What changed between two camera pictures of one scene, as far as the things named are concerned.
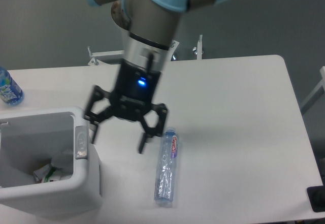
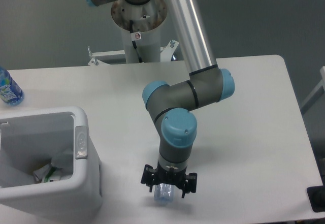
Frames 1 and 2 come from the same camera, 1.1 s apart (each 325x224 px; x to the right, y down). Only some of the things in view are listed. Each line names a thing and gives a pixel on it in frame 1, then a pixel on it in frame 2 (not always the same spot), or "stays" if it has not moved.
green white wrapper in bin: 47,173 stays
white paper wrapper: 64,159 stays
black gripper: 134,91 to 178,178
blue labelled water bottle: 10,92 stays
